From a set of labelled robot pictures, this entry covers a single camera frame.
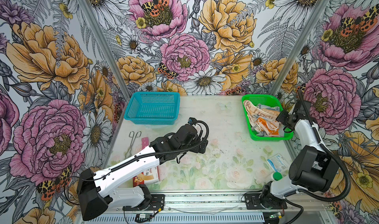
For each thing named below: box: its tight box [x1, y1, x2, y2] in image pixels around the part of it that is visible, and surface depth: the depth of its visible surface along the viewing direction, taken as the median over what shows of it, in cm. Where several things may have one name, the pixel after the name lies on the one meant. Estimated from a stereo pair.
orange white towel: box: [243, 99, 281, 137], surface depth 99 cm
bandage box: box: [132, 165, 162, 187], surface depth 80 cm
